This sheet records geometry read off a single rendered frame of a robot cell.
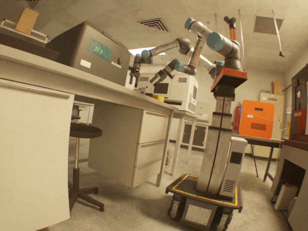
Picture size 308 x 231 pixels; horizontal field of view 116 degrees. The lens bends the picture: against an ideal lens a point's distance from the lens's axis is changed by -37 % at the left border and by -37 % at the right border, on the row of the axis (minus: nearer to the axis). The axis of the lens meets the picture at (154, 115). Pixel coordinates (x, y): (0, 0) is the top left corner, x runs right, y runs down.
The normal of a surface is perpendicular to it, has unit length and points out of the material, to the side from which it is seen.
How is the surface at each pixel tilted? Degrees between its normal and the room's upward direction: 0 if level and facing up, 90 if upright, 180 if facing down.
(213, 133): 90
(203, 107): 105
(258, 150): 90
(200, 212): 90
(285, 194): 90
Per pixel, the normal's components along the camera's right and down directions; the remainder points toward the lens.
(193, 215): -0.48, -0.08
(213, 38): -0.87, -0.04
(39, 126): 0.88, 0.13
